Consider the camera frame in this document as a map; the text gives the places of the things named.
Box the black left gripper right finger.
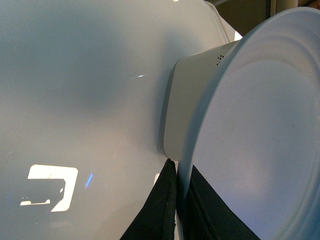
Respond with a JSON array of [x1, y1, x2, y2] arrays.
[[183, 166, 259, 240]]

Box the white chrome two-slot toaster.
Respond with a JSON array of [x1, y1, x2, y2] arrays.
[[163, 41, 238, 162]]

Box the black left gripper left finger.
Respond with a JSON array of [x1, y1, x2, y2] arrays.
[[121, 159, 177, 240]]

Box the grey round plate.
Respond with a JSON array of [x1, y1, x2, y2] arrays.
[[177, 7, 320, 240]]

